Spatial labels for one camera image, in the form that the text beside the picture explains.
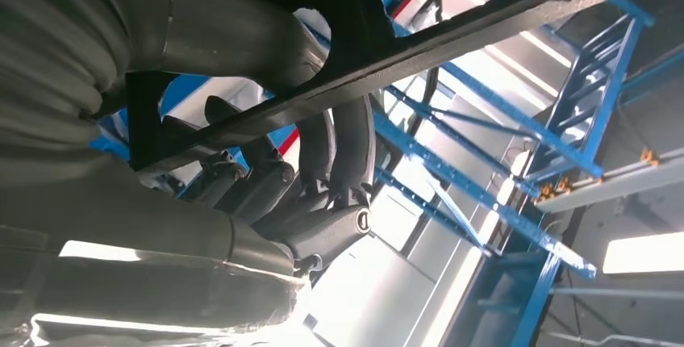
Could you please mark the blue metal shelf rack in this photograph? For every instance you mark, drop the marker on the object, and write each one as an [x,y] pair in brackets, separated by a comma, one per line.
[481,195]
[614,93]

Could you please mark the ceiling light panel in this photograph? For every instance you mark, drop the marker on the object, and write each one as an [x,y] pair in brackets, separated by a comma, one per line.
[641,253]

